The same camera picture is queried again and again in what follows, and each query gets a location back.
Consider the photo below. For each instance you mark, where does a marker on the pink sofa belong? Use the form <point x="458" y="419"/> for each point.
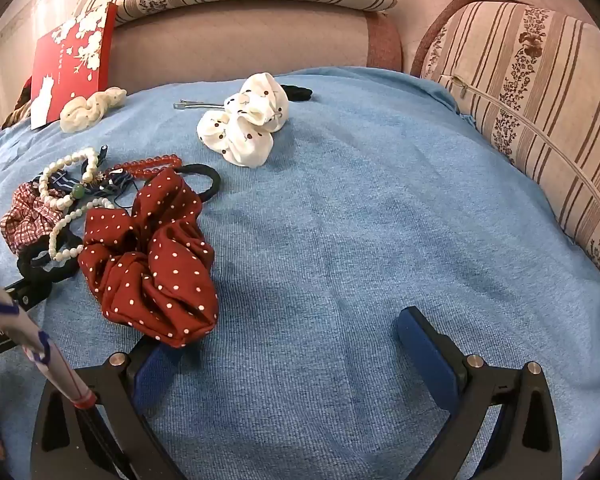
<point x="230" y="45"/>

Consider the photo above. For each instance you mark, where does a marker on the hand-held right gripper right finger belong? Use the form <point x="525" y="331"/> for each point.
<point x="427" y="355"/>

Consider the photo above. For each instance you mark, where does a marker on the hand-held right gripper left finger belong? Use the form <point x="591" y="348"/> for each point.
<point x="152" y="375"/>

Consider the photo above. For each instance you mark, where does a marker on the white cherry print scrunchie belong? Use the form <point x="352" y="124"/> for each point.
<point x="240" y="135"/>

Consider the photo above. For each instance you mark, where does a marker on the thick black scrunchie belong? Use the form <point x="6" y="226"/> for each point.
<point x="35" y="272"/>

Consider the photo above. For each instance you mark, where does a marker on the red plaid scrunchie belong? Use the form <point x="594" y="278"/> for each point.
<point x="22" y="215"/>

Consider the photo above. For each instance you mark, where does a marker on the metal hair clip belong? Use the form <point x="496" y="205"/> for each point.
<point x="190" y="104"/>

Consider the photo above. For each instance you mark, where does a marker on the small black scrunchie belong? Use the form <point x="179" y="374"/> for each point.
<point x="300" y="92"/>

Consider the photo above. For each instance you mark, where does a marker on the black hair claw clip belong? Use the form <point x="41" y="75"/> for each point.
<point x="93" y="159"/>

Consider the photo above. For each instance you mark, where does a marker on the red polka dot scrunchie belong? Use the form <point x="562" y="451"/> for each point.
<point x="150" y="260"/>

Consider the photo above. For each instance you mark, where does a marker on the cream scrunchie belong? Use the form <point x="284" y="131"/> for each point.
<point x="87" y="110"/>

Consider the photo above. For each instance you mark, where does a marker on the blue towel blanket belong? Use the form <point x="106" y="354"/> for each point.
<point x="355" y="210"/>

